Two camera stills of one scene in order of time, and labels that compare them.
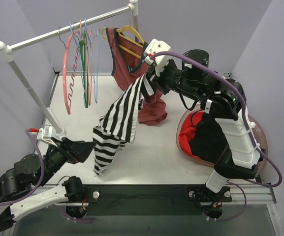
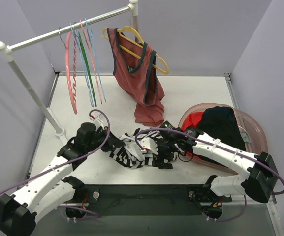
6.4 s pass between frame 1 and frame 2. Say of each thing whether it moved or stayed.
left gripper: moved
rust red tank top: stayed
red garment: stayed
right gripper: moved
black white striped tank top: moved
